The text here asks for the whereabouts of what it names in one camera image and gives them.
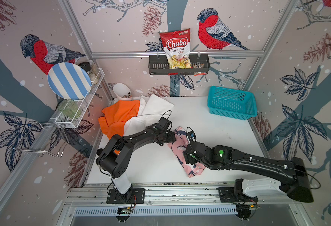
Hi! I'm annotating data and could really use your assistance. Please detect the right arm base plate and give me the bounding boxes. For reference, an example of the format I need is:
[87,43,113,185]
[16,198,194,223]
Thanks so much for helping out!
[218,187,259,204]

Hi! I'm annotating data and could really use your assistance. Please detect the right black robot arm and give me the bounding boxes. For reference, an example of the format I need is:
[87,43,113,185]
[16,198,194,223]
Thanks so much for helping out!
[183,140,314,203]

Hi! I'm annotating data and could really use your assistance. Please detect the pink shark print shorts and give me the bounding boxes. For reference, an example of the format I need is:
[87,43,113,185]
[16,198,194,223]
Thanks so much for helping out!
[167,126,205,178]

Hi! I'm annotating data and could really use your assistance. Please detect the metal wire wall hooks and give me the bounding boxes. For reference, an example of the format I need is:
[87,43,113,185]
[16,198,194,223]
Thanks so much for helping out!
[13,122,69,158]

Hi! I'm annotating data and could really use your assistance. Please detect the teal plastic basket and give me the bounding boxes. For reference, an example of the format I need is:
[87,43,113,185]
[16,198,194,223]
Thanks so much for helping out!
[207,86,257,120]

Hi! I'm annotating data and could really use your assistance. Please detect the black wire wall basket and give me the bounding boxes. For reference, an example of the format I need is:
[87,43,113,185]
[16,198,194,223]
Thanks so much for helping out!
[148,55,210,75]

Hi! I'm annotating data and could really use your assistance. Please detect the white cloth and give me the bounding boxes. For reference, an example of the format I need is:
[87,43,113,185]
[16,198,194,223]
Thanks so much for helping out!
[124,94,174,136]

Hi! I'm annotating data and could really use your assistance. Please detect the white patterned cup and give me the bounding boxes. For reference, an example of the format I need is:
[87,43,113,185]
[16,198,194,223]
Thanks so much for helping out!
[113,83,133,101]

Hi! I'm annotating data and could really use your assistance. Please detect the aluminium front rail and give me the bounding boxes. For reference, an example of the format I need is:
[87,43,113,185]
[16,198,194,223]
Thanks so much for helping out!
[63,182,299,207]

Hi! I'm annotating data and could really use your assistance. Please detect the green glass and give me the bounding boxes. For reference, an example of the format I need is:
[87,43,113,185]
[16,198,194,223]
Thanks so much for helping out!
[57,99,81,119]

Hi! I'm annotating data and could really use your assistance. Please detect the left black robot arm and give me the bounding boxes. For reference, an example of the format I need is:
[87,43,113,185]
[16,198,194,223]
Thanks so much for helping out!
[96,117,175,197]

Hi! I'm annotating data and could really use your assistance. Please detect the blue white striped plate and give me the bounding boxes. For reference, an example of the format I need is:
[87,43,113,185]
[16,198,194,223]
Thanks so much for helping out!
[47,62,92,100]

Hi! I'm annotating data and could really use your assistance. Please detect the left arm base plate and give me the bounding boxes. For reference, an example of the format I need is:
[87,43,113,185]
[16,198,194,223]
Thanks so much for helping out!
[106,188,145,204]

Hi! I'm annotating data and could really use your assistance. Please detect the red Chuba chips bag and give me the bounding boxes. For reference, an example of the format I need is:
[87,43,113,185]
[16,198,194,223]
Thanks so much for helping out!
[160,29,192,69]

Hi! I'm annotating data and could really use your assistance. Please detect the orange cloth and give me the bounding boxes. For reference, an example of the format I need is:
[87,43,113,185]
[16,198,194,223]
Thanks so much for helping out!
[98,100,140,139]

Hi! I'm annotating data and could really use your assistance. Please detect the clear acrylic wall shelf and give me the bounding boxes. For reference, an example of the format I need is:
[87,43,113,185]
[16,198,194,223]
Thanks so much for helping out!
[50,69,105,129]

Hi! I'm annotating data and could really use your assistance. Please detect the dark lid spice jar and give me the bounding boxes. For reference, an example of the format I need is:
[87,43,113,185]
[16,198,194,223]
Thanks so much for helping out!
[78,61,99,85]

